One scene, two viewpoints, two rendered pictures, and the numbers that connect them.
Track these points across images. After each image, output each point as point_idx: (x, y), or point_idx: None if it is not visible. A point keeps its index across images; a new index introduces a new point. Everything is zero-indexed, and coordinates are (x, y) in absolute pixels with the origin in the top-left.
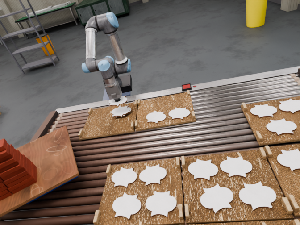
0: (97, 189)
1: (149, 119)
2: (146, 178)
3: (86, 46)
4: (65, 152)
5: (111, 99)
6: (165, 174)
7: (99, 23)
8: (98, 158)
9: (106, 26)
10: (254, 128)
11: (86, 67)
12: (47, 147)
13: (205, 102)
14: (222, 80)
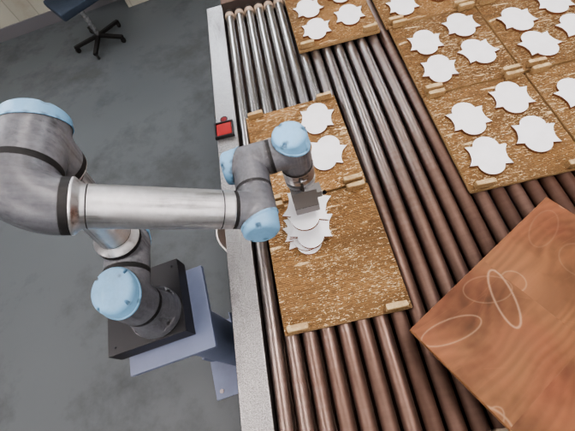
0: (524, 196)
1: (334, 161)
2: (479, 122)
3: (170, 209)
4: (506, 262)
5: (302, 224)
6: (463, 103)
7: (53, 152)
8: (451, 233)
9: (68, 143)
10: (352, 35)
11: (275, 209)
12: (508, 329)
13: (281, 95)
14: (214, 83)
